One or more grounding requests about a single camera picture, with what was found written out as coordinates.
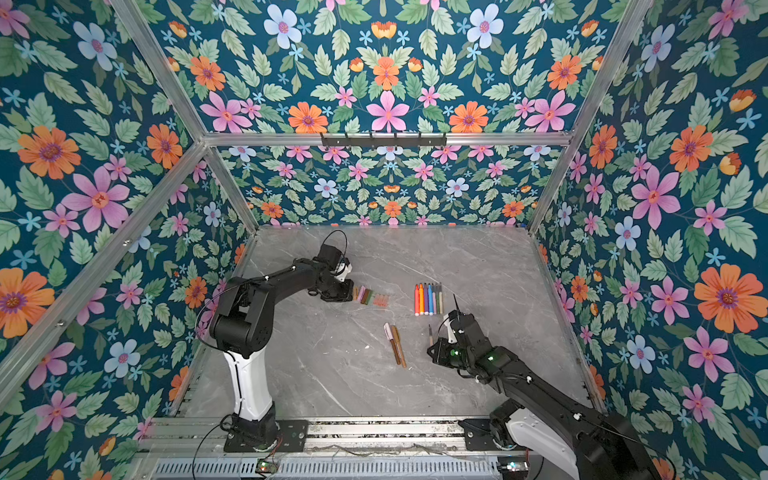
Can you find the right small circuit board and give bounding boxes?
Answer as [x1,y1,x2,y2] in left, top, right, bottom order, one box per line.
[497,457,530,480]

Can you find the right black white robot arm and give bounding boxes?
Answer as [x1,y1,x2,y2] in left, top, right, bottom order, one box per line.
[427,309,660,479]

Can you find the white slotted cable duct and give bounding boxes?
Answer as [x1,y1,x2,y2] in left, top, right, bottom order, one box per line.
[151,456,501,479]

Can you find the aluminium front rail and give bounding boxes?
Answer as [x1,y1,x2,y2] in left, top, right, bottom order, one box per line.
[134,415,637,460]

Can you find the red highlighter pen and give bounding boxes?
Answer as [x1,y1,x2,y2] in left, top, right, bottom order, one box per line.
[413,284,421,316]

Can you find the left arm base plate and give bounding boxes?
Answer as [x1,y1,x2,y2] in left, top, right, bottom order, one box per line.
[223,419,309,454]

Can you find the brown pen pink cap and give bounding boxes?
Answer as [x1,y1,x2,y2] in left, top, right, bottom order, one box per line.
[384,323,401,365]

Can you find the small circuit board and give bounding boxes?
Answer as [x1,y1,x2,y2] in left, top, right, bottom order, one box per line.
[497,457,530,480]
[255,459,279,475]

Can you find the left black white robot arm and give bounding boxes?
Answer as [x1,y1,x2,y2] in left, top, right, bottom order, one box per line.
[209,244,354,453]

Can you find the tan brown pen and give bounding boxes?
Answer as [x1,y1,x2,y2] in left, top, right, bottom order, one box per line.
[391,326,408,369]

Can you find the black hook rack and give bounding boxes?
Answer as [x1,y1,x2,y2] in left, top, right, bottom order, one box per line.
[320,133,448,148]

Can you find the left small circuit board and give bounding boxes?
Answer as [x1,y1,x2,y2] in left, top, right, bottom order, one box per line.
[255,459,279,475]

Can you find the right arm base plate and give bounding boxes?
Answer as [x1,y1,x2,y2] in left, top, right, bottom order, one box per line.
[457,418,514,451]

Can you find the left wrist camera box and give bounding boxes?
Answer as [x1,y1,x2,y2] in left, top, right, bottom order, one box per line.
[316,244,352,282]

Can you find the orange highlighter pen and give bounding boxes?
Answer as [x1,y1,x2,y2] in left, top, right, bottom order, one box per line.
[418,284,425,315]

